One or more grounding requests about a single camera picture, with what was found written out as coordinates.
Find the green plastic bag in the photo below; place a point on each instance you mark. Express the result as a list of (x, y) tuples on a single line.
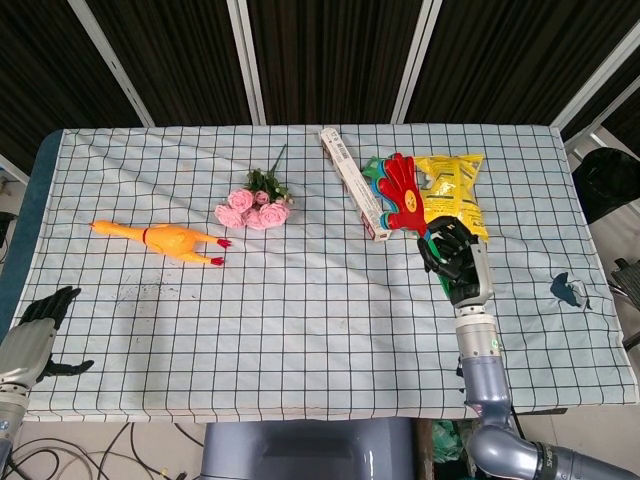
[(447, 442)]

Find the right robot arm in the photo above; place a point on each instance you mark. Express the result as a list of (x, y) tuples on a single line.
[(482, 380)]

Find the yellow rubber chicken toy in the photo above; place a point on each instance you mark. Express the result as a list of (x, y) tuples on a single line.
[(170, 240)]

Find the dark pleated curtain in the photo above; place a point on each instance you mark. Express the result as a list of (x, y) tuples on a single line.
[(330, 55)]

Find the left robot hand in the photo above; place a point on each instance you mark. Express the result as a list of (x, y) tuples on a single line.
[(25, 345)]

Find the yellow snack bag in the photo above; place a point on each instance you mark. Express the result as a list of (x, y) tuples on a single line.
[(450, 190)]

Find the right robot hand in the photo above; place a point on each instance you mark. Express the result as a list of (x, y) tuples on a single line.
[(480, 270)]

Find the pink artificial rose bouquet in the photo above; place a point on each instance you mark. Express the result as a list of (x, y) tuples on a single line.
[(250, 212)]

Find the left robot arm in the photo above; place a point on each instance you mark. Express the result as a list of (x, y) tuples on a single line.
[(10, 415)]

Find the white metal frame post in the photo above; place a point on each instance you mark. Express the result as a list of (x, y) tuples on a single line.
[(247, 60), (115, 65), (595, 75), (412, 60)]

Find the grid-patterned light tablecloth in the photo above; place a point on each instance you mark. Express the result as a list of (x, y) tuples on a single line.
[(300, 325)]

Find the long white wrap box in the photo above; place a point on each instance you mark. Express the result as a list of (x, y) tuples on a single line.
[(350, 175)]

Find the black bag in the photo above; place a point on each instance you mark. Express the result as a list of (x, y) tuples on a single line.
[(610, 180)]

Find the red hand clapper toy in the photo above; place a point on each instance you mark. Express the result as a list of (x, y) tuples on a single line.
[(405, 195)]

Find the grey-blue robot torso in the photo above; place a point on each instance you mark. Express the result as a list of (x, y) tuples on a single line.
[(300, 450)]

